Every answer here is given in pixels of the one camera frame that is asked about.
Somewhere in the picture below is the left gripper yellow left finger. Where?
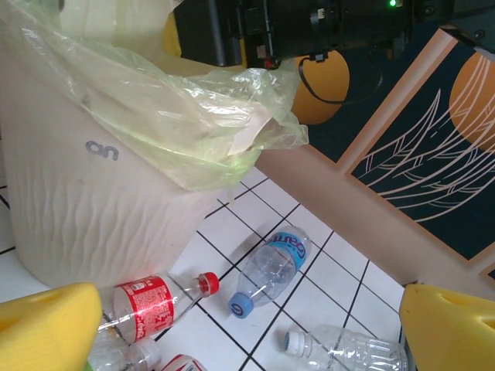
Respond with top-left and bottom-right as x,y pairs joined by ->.
0,281 -> 104,371

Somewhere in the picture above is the red label cola bottle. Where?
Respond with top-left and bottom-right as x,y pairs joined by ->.
98,271 -> 221,345

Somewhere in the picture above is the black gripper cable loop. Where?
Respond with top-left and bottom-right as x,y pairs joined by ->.
296,52 -> 384,106

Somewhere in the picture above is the clear bottle white green label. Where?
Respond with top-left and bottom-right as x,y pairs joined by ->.
284,324 -> 410,371

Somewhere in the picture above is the pale green bin liner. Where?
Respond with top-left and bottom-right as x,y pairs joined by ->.
15,0 -> 310,194

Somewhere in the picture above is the red orange label tea bottle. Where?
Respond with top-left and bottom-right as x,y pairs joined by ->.
160,353 -> 207,371

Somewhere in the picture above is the blue label water bottle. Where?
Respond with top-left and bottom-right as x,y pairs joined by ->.
227,226 -> 312,322

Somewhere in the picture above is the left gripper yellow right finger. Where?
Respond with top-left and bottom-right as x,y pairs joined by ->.
399,284 -> 495,371

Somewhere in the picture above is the white plastic waste bin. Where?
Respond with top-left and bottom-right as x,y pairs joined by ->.
0,0 -> 248,290

